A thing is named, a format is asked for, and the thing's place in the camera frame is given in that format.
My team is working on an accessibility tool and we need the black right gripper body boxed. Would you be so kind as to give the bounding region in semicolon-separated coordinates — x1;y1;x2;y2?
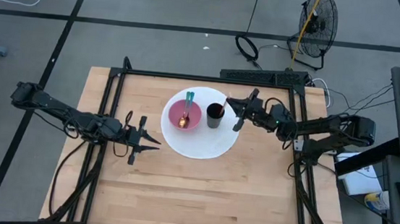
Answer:
231;86;280;136

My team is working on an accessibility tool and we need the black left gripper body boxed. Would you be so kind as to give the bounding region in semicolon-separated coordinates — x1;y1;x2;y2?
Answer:
108;112;149;167

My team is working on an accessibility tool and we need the orange drinking straw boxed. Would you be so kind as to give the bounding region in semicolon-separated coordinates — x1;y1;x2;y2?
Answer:
218;91;231;117

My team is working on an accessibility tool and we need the black cylindrical cup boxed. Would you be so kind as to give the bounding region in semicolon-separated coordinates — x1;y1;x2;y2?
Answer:
205;102;227;131

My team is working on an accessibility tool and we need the pink bowl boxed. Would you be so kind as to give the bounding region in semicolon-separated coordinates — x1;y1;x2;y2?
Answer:
166;98;205;132

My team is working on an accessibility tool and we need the gold spoon with green handle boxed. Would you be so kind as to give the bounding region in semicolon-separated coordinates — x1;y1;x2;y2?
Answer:
177;90;192;130

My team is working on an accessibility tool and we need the fork with blue handle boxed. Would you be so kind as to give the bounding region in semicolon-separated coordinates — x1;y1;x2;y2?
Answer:
185;91;196;121

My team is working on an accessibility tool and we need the black perforated box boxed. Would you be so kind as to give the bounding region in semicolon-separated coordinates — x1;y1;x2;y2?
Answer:
218;64;310;89

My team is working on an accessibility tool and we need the white round woven placemat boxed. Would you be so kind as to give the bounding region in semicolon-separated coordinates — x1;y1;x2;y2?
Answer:
157;83;244;163

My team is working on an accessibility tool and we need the black floor fan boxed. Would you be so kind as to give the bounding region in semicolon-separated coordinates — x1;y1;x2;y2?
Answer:
284;0;341;73

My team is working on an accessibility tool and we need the black support beam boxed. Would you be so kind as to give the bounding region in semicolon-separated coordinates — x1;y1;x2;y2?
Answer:
332;132;400;182

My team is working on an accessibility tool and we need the white box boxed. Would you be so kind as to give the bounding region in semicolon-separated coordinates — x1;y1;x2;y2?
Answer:
332;150;386;199

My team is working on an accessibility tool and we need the white wipes canister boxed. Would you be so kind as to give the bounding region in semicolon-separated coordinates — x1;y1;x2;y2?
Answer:
362;188;392;214

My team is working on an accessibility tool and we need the black metal table frame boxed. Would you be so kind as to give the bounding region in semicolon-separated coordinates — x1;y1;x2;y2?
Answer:
44;51;362;224

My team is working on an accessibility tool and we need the black coiled floor cable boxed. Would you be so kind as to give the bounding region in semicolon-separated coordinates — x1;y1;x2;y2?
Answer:
231;0;268;70

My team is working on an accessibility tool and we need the silver frame bracket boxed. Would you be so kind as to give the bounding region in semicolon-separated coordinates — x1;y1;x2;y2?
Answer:
292;138;307;153

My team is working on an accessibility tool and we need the white cable loop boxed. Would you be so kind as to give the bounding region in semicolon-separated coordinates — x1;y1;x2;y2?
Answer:
309;76;334;109

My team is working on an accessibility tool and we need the yellow cable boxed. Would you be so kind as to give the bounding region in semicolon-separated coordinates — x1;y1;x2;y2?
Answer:
289;0;324;73

